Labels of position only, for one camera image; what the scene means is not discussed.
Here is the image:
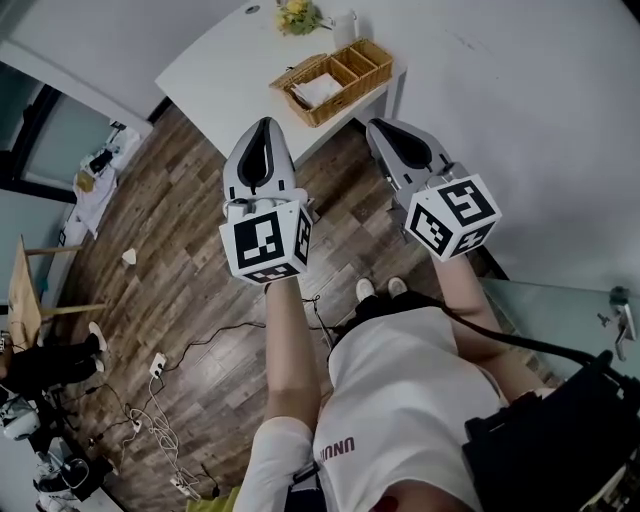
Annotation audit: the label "thin black floor cable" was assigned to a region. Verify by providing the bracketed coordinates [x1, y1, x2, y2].
[164, 294, 321, 374]

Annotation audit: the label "white robot shell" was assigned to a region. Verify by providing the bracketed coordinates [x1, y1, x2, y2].
[0, 394, 41, 441]

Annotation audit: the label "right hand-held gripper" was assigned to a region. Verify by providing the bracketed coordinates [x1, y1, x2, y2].
[366, 117, 503, 262]

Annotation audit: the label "white cable bundle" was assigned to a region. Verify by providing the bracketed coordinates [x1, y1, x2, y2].
[147, 374, 181, 471]

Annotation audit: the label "thick black cable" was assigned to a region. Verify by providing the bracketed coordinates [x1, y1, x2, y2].
[437, 297, 616, 369]

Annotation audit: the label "white vase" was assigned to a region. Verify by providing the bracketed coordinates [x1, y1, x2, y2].
[332, 9, 359, 46]

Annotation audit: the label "metal glass clamp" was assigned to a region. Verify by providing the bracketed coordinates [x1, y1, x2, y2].
[597, 285, 639, 361]

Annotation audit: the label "black backpack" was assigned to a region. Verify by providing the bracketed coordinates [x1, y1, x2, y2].
[462, 349, 640, 512]

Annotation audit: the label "person's left forearm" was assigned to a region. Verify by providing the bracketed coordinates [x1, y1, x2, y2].
[264, 277, 324, 426]

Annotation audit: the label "wooden board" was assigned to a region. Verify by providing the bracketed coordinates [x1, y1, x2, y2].
[7, 234, 44, 346]

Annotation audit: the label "person's white shirt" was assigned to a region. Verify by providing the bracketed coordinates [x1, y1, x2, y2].
[242, 305, 511, 512]

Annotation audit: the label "white cloth pile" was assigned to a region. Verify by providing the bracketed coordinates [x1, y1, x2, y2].
[62, 119, 141, 241]

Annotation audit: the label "person's right forearm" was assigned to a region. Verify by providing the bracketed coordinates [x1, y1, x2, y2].
[430, 252, 554, 401]

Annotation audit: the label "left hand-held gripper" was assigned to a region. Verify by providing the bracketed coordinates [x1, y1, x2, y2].
[218, 117, 315, 287]

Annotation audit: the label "person's black shorts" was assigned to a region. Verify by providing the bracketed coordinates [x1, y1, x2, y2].
[344, 292, 441, 341]

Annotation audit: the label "wicker basket with compartments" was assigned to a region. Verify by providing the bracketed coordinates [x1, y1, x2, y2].
[268, 38, 395, 129]

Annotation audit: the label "wooden stick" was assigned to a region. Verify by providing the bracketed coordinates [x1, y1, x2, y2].
[24, 244, 84, 257]
[39, 303, 107, 316]

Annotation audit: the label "yellow flower bouquet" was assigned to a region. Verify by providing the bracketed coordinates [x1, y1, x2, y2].
[275, 0, 334, 37]

